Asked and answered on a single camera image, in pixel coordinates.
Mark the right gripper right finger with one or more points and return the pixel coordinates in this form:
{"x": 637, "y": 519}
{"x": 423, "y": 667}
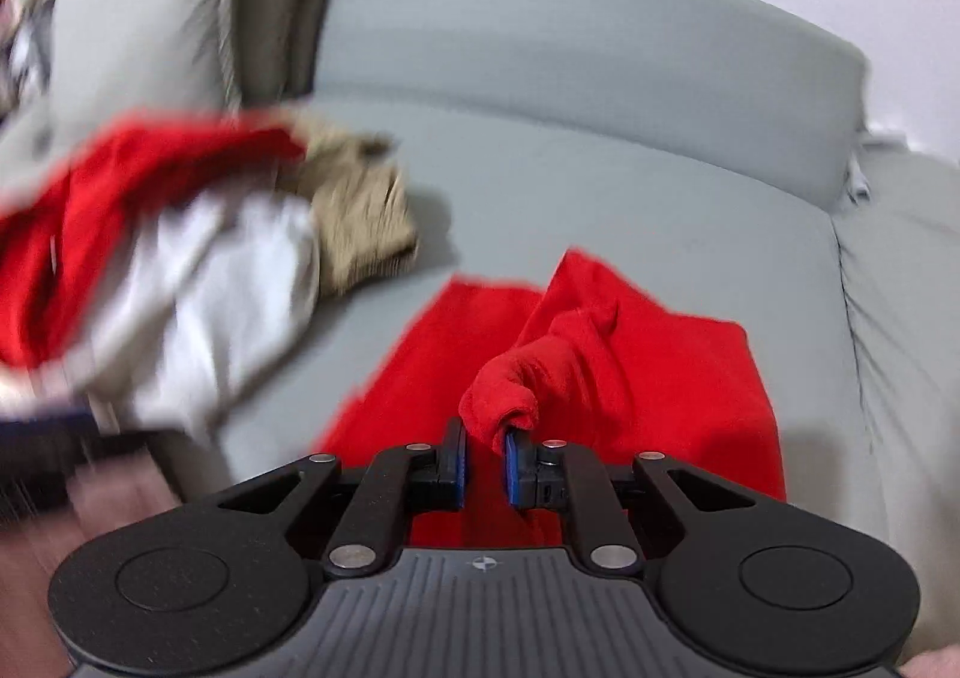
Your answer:
{"x": 571, "y": 480}

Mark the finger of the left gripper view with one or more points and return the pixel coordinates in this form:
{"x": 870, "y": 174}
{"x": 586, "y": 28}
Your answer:
{"x": 41, "y": 455}

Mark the tan khaki garment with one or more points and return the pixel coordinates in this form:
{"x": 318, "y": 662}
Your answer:
{"x": 357, "y": 199}

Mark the white garment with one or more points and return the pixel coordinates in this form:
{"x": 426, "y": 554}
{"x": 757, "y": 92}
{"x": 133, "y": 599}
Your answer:
{"x": 196, "y": 305}

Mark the grey sofa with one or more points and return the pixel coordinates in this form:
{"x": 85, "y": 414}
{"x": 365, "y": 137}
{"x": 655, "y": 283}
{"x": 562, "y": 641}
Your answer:
{"x": 712, "y": 152}

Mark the grey back cushion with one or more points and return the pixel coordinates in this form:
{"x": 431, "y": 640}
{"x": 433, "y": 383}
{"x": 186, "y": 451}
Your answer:
{"x": 109, "y": 56}

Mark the red t-shirt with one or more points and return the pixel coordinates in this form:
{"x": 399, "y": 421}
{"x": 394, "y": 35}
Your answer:
{"x": 588, "y": 359}

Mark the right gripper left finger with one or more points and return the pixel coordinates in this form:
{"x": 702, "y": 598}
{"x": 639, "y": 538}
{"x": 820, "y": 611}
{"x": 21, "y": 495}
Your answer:
{"x": 380, "y": 501}

